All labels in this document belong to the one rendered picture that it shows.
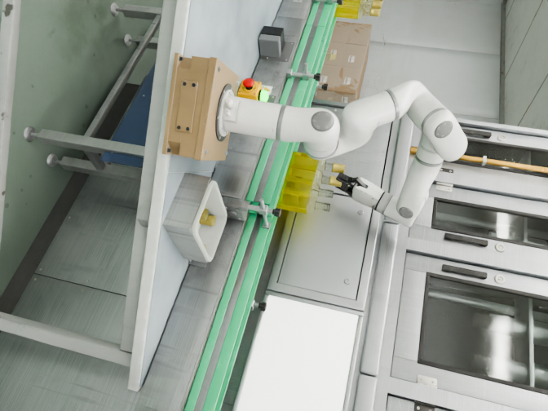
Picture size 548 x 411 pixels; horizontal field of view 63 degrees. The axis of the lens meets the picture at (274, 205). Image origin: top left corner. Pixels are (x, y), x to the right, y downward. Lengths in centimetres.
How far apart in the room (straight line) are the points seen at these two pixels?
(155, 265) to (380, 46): 611
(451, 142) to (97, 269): 130
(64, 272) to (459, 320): 143
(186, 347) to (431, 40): 639
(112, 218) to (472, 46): 615
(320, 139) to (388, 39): 604
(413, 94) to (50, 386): 144
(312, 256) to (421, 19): 624
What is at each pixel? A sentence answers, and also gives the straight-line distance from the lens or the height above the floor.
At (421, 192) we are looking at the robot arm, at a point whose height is 142.
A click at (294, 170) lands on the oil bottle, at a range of 162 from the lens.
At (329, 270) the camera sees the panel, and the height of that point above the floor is 118.
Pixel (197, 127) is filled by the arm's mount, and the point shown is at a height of 83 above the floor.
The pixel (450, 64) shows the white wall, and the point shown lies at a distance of 690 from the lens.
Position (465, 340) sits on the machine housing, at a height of 165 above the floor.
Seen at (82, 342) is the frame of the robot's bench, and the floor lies 54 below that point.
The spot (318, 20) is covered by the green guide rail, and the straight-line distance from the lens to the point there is 203.
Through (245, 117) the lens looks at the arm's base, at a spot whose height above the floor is 92.
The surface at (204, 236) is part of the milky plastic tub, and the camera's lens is 141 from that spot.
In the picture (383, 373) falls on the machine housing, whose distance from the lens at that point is 154.
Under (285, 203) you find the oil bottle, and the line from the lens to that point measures 155.
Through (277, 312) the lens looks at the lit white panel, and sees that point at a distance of 154.
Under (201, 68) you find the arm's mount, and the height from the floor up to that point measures 82.
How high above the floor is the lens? 126
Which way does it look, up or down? 11 degrees down
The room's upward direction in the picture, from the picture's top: 101 degrees clockwise
